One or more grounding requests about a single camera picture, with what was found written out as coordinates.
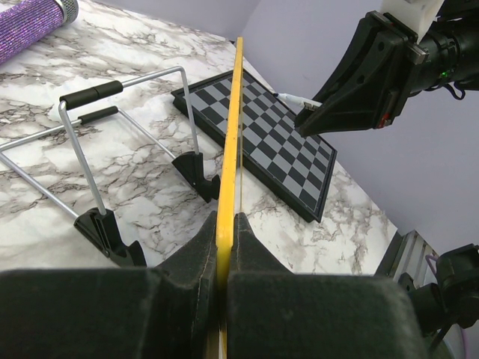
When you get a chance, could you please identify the yellow framed whiteboard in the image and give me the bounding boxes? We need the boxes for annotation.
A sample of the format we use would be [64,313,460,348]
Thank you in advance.
[216,37,244,358]

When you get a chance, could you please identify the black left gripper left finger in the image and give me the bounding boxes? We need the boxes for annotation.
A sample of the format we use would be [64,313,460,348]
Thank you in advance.
[1,215,218,358]

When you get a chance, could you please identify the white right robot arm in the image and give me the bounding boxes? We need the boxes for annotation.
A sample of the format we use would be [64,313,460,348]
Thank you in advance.
[295,1,478,137]

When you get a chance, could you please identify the white marker pen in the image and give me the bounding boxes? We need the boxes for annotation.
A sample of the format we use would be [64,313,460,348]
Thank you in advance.
[273,93,322,111]

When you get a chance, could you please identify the black white chessboard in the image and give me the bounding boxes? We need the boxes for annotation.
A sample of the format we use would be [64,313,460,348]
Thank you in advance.
[189,71,337,222]

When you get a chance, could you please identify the purple glitter microphone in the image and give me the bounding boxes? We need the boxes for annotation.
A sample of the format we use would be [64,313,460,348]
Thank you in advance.
[1,0,79,64]

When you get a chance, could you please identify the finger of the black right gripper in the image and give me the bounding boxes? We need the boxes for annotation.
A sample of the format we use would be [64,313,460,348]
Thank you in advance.
[315,16,378,108]
[294,31,407,138]

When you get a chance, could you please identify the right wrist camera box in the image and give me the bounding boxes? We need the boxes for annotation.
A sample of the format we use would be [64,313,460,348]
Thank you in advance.
[379,0,445,43]

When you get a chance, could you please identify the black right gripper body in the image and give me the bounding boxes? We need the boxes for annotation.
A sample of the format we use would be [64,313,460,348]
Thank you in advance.
[357,11,426,129]

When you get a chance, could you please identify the wire whiteboard stand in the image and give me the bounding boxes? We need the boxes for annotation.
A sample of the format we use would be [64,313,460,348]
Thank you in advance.
[1,67,216,270]

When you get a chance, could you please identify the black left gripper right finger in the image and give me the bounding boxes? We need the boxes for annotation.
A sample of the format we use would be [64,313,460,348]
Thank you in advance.
[225,213,427,358]

